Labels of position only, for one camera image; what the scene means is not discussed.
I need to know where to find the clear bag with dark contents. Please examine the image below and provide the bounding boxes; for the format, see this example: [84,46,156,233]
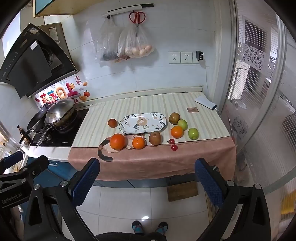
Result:
[95,17,121,62]

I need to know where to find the white wall outlet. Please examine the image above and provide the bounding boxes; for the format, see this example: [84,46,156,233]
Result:
[168,51,181,64]
[181,51,193,63]

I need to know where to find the black glass gas stove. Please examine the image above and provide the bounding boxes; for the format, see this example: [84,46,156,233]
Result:
[30,108,89,147]

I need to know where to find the brown door mat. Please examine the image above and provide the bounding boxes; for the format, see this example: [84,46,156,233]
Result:
[167,181,199,202]

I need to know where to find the brown-red apple front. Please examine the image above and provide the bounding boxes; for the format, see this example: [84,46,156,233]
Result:
[148,131,162,146]

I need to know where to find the white power bank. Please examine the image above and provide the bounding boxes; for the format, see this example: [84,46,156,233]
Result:
[195,95,218,110]

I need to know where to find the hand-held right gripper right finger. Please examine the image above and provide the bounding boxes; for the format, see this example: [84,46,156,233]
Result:
[194,158,275,241]

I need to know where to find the colourful wall stickers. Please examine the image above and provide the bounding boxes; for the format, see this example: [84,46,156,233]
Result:
[35,75,90,103]

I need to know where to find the glass wok lid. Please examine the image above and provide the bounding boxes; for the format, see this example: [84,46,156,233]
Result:
[44,98,77,127]

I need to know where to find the red-handled scissors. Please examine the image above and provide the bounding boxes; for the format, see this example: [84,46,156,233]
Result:
[129,10,147,37]

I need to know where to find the dark sauce bottle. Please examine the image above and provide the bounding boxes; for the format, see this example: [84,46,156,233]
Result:
[18,125,30,144]

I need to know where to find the brown-red apple back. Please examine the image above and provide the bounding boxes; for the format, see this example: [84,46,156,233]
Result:
[169,112,181,125]

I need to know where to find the yellow object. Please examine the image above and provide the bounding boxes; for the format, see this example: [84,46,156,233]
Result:
[281,192,296,215]

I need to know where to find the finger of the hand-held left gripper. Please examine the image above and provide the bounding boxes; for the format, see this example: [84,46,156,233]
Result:
[14,155,49,183]
[0,151,24,173]

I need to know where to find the steel wok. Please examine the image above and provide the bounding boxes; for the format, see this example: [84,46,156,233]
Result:
[36,102,78,147]

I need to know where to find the brown-red apple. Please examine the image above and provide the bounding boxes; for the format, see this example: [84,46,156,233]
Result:
[148,131,162,146]
[169,112,181,125]

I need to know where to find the wall cabinet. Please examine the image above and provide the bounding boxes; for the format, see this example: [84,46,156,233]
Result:
[32,0,80,18]

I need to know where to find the person's dark clothing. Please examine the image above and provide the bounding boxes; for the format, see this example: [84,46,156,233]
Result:
[95,232,167,241]

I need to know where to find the clear bag with pale produce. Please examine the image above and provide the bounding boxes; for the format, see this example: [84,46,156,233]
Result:
[117,24,155,59]

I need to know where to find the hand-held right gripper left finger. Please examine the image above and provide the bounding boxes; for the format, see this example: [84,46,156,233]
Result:
[23,158,101,241]

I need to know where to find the striped pink-edged tablecloth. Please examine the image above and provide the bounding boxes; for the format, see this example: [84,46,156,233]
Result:
[68,91,237,181]

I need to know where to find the person's left foot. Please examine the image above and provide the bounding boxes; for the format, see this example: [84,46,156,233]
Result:
[132,221,145,234]

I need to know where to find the floral ceramic plate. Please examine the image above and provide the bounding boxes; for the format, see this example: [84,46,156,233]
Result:
[119,112,167,135]

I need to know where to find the patterned glass sliding door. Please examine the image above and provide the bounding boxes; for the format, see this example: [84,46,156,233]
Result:
[220,0,296,209]

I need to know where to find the person's foot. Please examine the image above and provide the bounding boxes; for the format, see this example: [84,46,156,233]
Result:
[155,222,168,235]
[132,221,145,234]

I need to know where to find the medium orange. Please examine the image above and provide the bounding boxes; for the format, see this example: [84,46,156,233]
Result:
[171,126,184,139]

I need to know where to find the large deep orange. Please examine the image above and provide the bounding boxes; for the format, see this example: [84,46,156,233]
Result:
[110,134,126,151]

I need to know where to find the black range hood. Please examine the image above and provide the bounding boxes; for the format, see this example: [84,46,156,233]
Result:
[0,23,80,99]

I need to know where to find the black frying pan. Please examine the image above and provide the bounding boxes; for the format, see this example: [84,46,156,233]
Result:
[20,108,50,143]

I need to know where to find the small orange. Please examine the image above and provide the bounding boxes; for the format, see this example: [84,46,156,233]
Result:
[132,137,146,149]

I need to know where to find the person's right foot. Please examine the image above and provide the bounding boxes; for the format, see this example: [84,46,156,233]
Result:
[155,222,168,235]

